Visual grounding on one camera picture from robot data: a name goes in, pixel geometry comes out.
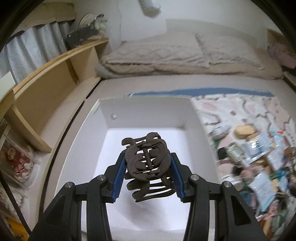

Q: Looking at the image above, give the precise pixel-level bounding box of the beige quilted pillow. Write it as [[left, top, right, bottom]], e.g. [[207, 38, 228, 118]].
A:
[[102, 35, 211, 70], [195, 32, 265, 70]]

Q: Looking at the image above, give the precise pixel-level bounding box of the wooden shelf unit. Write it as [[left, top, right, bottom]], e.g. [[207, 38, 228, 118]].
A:
[[0, 38, 109, 153]]

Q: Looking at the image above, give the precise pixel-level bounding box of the pale fluffy ornament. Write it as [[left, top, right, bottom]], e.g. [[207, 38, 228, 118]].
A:
[[95, 17, 108, 30]]

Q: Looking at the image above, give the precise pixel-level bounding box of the beige curtain valance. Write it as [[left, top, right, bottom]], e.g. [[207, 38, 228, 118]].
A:
[[23, 5, 77, 27]]

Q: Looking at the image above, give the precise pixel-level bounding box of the white cardboard box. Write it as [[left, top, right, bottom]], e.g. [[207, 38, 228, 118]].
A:
[[59, 97, 219, 232]]

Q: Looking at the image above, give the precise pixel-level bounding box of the grey scrunchie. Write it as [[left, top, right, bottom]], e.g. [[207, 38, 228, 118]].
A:
[[213, 125, 230, 139]]

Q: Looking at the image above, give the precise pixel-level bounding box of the yellow box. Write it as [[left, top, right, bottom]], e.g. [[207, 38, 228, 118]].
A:
[[5, 218, 28, 239]]

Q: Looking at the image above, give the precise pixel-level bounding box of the white visor cap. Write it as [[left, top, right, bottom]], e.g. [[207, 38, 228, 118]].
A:
[[79, 13, 104, 27]]

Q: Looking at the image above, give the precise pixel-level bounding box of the doll in clear box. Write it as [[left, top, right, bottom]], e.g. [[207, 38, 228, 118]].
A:
[[0, 134, 35, 186]]

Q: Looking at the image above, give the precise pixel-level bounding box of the white hanging bag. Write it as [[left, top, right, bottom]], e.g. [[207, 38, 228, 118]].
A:
[[138, 0, 161, 18]]

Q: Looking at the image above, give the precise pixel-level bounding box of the silver foil packet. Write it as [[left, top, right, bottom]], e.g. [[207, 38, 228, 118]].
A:
[[250, 174, 275, 211]]

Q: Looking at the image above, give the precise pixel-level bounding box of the pile of clothes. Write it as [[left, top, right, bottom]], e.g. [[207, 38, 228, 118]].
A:
[[266, 29, 296, 72]]

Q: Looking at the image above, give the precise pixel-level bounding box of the printed blanket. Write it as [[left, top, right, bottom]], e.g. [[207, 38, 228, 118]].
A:
[[122, 87, 296, 241]]

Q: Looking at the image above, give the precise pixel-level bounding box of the blue white sachet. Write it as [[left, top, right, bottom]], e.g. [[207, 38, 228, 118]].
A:
[[246, 130, 270, 158]]

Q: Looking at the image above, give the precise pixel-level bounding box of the grey curtain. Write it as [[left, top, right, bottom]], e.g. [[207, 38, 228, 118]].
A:
[[0, 21, 70, 84]]

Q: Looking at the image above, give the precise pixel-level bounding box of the black bag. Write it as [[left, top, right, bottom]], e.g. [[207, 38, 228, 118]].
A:
[[65, 27, 102, 49]]

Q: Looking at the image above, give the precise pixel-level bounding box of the beige quilt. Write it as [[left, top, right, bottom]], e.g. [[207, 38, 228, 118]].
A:
[[96, 47, 284, 80]]

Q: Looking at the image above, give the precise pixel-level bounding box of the small black cube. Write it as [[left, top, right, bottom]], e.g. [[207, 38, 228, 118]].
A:
[[217, 147, 229, 160]]

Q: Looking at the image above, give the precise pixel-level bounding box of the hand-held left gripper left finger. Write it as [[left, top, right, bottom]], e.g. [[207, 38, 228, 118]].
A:
[[29, 152, 127, 241]]

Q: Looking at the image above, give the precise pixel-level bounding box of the dark brown hair claw clip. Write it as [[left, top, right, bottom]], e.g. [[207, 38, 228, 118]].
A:
[[121, 132, 176, 204]]

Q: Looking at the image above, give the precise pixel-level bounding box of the tan oval case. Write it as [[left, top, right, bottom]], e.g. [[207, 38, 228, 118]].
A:
[[234, 125, 255, 139]]

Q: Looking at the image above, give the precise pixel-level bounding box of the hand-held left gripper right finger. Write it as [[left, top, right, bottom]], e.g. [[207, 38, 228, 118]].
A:
[[170, 152, 269, 241]]

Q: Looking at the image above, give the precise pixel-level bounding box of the white board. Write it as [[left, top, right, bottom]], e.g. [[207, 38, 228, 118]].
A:
[[0, 71, 15, 102]]

